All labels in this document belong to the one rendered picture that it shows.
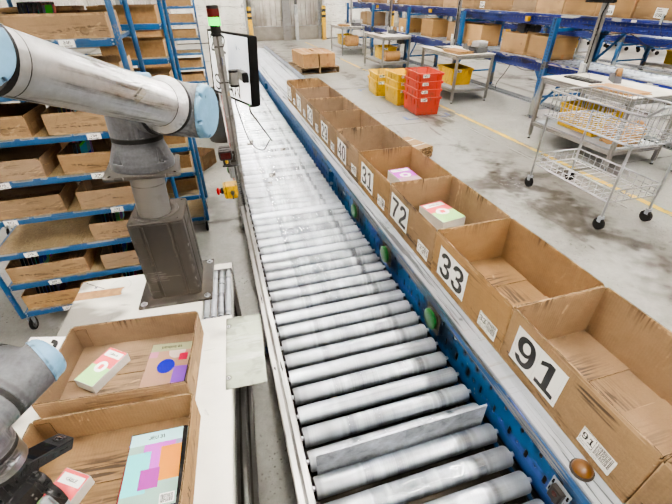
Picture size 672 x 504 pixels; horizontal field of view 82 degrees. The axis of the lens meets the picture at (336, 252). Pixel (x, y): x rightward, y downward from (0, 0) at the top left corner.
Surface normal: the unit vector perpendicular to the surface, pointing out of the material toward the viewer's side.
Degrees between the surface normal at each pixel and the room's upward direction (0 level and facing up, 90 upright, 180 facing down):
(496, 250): 90
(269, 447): 0
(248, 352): 0
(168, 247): 90
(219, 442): 0
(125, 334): 89
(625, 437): 90
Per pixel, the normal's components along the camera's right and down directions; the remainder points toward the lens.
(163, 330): 0.18, 0.53
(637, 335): -0.96, 0.17
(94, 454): -0.01, -0.84
